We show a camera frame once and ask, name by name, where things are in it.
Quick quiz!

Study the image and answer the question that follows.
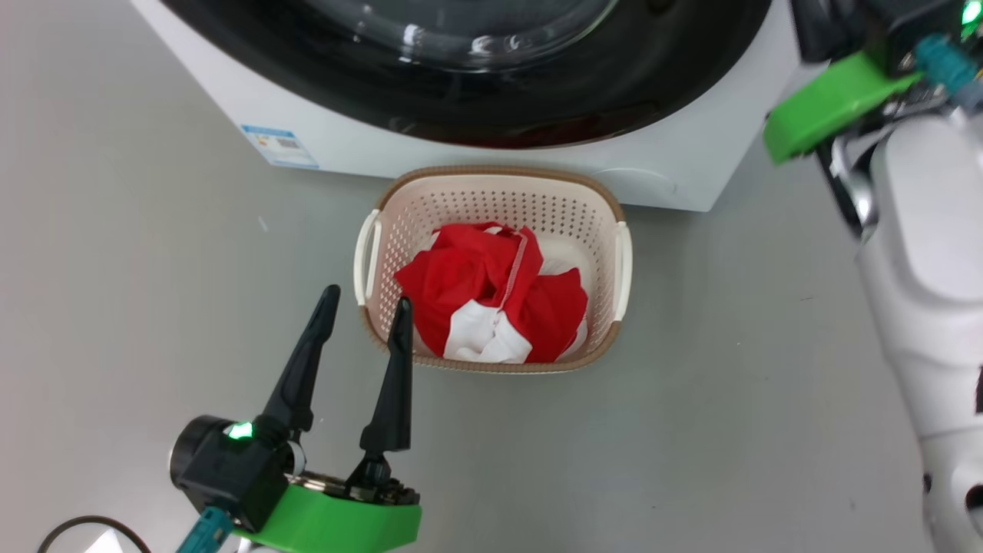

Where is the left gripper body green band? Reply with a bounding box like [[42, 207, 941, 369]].
[[233, 453, 422, 553]]

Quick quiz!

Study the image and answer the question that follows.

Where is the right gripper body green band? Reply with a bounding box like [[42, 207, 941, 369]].
[[763, 51, 923, 165]]

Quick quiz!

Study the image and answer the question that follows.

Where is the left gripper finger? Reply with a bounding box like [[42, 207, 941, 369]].
[[359, 297, 415, 455], [257, 285, 342, 443]]

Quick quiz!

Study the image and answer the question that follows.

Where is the red and white garment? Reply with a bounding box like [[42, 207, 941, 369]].
[[394, 222, 591, 366]]

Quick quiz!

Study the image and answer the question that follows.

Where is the glass washing machine door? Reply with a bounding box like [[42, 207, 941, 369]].
[[157, 0, 773, 150]]

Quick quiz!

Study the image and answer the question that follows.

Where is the white washing machine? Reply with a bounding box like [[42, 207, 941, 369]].
[[131, 0, 832, 213]]

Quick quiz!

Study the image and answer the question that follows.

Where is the cream perforated laundry basket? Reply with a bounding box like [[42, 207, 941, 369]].
[[353, 165, 634, 376]]

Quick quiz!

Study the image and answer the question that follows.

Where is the blue energy label sticker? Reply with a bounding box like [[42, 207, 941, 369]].
[[240, 124, 320, 171]]

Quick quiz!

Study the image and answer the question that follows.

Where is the teal cable connector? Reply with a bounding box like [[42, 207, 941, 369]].
[[175, 507, 233, 553], [914, 34, 981, 94]]

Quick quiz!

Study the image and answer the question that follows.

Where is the thin black cable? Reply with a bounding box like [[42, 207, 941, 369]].
[[37, 515, 154, 553]]

